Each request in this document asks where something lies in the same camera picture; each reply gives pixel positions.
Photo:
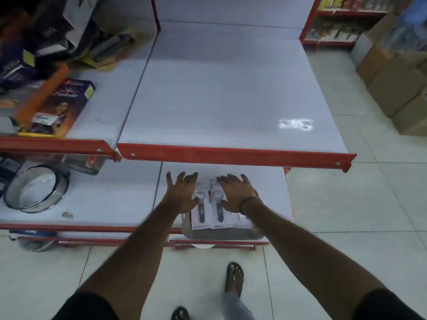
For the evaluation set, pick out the person's foot in sandal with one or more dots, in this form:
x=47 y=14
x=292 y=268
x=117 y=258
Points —
x=180 y=313
x=234 y=278

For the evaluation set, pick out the person's right thumb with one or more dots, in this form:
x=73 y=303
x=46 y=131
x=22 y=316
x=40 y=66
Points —
x=226 y=205

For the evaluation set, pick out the person's left thumb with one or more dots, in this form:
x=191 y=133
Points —
x=196 y=203

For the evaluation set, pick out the black left sleeve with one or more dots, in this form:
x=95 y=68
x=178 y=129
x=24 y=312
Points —
x=85 y=308

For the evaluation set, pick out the blue metal pan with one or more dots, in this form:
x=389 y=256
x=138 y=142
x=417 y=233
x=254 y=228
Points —
x=35 y=239

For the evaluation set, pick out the pile of dark packaged goods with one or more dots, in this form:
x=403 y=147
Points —
x=36 y=26

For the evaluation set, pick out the yellow carded tool packet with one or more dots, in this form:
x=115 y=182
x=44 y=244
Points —
x=111 y=48

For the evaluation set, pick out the white carded kitchen tool packet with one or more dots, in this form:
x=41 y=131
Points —
x=243 y=222
x=219 y=219
x=202 y=219

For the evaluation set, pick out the round metal sieve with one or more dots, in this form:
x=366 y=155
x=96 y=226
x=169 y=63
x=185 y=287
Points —
x=36 y=190

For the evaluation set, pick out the person's right forearm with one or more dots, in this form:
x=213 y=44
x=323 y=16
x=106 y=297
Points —
x=307 y=249

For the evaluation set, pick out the small white box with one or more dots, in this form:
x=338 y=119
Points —
x=44 y=119

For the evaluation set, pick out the brown cardboard box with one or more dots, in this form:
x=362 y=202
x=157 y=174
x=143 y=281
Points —
x=373 y=64
x=412 y=118
x=397 y=84

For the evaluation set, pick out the dark blue packet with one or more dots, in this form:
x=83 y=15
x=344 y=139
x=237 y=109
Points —
x=15 y=73

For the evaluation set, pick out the black right sleeve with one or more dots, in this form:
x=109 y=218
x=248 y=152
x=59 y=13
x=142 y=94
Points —
x=390 y=306

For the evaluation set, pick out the person's left foot in sandal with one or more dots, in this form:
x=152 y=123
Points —
x=180 y=313

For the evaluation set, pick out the black wrist band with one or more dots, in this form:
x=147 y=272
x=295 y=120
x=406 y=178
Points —
x=248 y=200

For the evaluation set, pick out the red white metal shelf unit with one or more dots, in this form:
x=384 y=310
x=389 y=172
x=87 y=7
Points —
x=226 y=96

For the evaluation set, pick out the person's left forearm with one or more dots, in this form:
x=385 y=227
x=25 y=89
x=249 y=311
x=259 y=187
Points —
x=133 y=249

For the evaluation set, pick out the pale cardboard box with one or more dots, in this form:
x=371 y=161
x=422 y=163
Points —
x=370 y=36

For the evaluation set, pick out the grey trouser leg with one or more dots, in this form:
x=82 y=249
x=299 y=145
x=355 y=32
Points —
x=237 y=308

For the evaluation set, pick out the person's left hand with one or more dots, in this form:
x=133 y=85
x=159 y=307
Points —
x=180 y=196

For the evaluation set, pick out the red shelf unit with goods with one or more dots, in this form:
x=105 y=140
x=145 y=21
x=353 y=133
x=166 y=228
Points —
x=343 y=19

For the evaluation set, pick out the person's right hand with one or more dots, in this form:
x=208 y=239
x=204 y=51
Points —
x=240 y=194

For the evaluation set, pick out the blue printed box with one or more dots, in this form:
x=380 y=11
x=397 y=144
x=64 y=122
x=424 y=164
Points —
x=71 y=106

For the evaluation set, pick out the person's right foot in sandal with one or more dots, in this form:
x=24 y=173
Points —
x=234 y=278

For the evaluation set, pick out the black sleeve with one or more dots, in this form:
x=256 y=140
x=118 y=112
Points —
x=85 y=308
x=390 y=306

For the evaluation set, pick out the long orange box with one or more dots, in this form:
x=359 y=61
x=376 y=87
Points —
x=40 y=94

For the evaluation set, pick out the stack of blue wrapped packs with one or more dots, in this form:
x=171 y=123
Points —
x=408 y=23

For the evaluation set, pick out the person's left little finger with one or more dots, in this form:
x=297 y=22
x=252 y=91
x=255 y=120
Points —
x=168 y=180

